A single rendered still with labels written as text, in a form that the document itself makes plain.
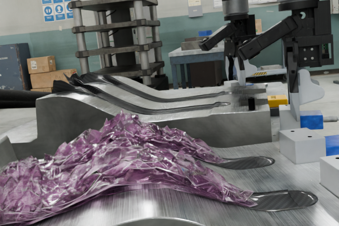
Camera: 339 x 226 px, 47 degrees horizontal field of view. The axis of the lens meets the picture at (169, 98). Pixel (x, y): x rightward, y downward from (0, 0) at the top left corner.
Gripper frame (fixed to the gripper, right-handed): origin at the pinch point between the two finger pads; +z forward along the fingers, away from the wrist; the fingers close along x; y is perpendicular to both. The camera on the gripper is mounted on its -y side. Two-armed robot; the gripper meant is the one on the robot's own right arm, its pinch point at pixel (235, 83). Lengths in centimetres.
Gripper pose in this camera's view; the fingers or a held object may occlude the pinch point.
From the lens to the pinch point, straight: 118.7
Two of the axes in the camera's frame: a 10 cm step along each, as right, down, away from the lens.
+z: 1.1, 9.8, 1.6
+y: 9.5, -1.5, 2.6
